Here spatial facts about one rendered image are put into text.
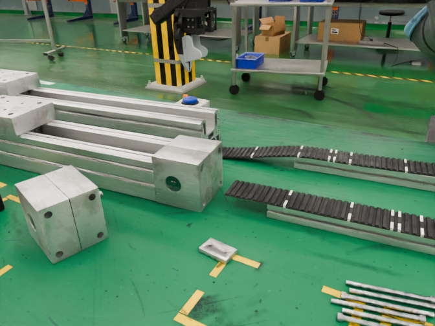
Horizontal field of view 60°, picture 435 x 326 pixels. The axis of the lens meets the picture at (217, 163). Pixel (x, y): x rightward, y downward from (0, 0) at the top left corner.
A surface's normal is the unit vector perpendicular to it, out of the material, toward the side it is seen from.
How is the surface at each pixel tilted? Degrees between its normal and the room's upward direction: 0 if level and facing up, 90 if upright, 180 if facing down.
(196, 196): 90
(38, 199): 0
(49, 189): 0
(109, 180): 90
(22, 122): 90
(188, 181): 90
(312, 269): 0
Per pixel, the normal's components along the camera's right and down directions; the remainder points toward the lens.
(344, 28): -0.44, 0.41
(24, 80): 0.91, 0.16
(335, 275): -0.03, -0.89
